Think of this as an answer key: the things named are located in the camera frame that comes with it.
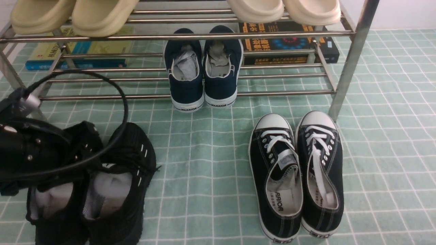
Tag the cream slipper far right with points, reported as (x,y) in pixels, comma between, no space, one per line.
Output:
(313,12)

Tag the yellow blue book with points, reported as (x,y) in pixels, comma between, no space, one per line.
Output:
(93,54)

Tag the navy slip-on shoe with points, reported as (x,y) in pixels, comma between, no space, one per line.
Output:
(185,73)
(222,63)

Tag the cream slipper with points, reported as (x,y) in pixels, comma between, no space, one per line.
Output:
(313,12)
(257,11)

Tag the black orange book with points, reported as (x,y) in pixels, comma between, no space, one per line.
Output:
(289,44)

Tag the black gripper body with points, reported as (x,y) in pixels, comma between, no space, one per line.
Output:
(29,145)

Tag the black canvas sneaker right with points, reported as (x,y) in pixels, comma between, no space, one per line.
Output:
(319,147)

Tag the navy slip-on shoe left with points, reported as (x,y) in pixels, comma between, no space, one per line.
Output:
(185,73)

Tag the black knit sneaker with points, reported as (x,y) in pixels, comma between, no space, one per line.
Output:
(113,209)
(55,211)

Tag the black canvas sneaker left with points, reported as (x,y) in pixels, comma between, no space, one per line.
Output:
(277,178)

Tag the green checkered floor mat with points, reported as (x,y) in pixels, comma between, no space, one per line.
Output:
(204,192)

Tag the black canvas sneaker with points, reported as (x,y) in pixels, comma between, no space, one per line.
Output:
(319,147)
(277,178)

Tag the steel shoe rack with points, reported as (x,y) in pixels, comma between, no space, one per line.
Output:
(315,59)

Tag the beige slipper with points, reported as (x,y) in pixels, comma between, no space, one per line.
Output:
(40,16)
(101,18)

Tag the navy slip-on shoe right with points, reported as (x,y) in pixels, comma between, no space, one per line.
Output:
(222,63)

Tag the beige slipper far left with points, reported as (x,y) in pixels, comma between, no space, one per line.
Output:
(40,16)

